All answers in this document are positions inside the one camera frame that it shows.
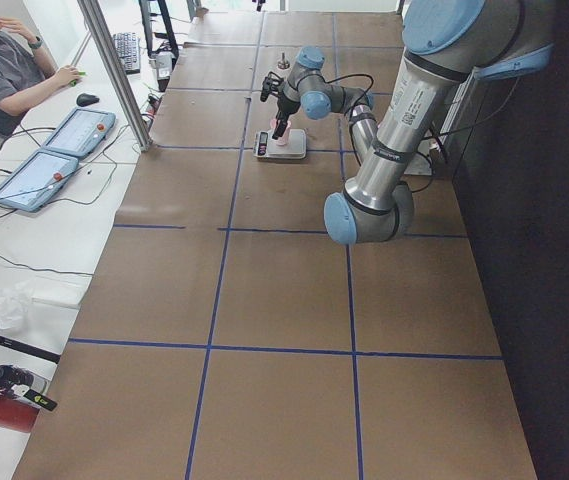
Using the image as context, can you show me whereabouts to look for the black camera tripod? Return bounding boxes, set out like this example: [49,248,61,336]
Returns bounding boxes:
[138,0,181,59]

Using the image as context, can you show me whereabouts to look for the pink paper cup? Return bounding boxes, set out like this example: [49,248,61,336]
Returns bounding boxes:
[270,118,291,146]

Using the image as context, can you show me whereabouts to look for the white digital kitchen scale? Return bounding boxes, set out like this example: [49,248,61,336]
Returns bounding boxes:
[253,129,307,160]

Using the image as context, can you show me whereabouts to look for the person in grey shirt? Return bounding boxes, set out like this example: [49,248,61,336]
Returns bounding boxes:
[0,16,80,137]

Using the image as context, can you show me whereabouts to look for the blue teach pendant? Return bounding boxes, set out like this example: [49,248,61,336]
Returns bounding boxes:
[42,107,116,159]
[0,149,79,213]

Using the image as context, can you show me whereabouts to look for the crumpled clear plastic bag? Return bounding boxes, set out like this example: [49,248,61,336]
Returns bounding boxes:
[0,282,33,330]

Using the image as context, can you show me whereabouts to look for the upper blue teach pendant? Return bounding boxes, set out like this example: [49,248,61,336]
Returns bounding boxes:
[42,107,116,159]

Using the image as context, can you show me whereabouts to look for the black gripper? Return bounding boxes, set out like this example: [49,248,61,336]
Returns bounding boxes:
[260,71,294,140]

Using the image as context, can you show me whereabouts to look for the aluminium frame post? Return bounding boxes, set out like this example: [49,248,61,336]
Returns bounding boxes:
[77,0,152,152]

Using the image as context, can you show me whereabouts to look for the lower blue teach pendant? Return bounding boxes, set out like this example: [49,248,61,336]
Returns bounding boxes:
[0,149,79,213]

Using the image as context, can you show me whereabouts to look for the black computer mouse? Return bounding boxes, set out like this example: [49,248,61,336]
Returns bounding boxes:
[76,93,100,107]

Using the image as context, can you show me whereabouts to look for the black keyboard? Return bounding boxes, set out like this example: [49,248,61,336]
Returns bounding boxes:
[112,32,141,75]

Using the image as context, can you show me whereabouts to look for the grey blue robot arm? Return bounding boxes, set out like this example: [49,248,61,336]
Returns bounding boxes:
[261,1,556,245]

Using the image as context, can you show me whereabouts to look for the green plastic toy piece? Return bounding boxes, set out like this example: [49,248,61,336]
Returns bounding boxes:
[68,71,86,87]

